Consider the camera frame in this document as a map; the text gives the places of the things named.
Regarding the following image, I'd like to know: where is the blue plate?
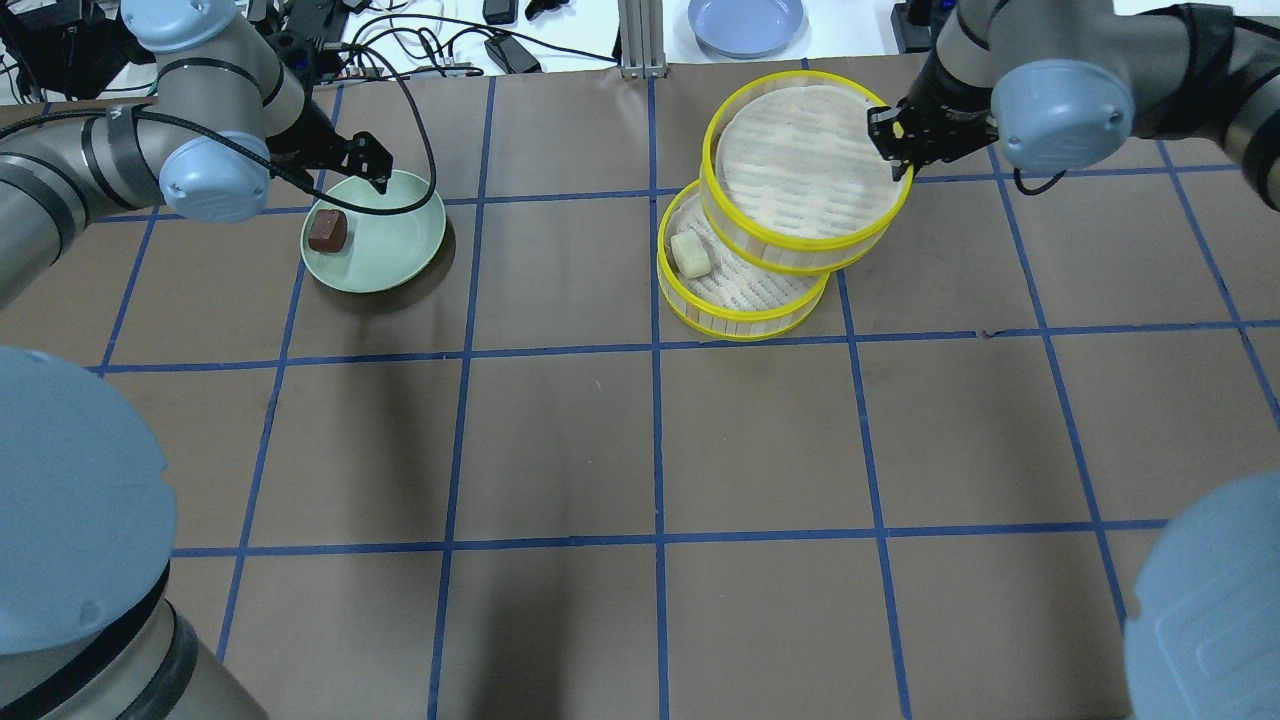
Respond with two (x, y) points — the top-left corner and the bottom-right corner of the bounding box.
(686, 1), (806, 59)

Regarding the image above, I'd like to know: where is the light green plate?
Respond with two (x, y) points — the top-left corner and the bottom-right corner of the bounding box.
(300, 170), (448, 293)

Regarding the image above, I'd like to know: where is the brown bun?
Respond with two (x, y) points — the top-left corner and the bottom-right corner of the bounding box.
(303, 208), (349, 254)

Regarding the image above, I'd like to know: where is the white bun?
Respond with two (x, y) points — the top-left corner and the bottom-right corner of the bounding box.
(669, 229), (713, 281)

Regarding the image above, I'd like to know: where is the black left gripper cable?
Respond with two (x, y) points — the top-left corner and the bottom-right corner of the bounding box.
(131, 44), (439, 215)

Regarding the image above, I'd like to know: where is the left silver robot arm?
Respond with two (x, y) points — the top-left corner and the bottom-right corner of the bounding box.
(3, 1), (393, 719)

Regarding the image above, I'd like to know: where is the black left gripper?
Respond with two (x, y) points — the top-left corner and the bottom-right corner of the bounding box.
(268, 100), (393, 196)

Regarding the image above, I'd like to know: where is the black power adapter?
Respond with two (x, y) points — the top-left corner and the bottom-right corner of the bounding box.
(483, 35), (543, 76)

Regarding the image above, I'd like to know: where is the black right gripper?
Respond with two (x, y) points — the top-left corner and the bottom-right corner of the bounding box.
(867, 60), (997, 182)

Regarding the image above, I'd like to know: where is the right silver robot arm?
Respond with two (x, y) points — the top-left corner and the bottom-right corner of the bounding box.
(867, 1), (1279, 719)

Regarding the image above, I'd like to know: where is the aluminium frame post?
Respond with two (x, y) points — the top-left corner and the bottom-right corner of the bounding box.
(617, 0), (668, 79)

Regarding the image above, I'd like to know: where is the yellow steamer basket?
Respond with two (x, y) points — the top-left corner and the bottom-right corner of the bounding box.
(699, 70), (914, 275)
(655, 181), (829, 342)

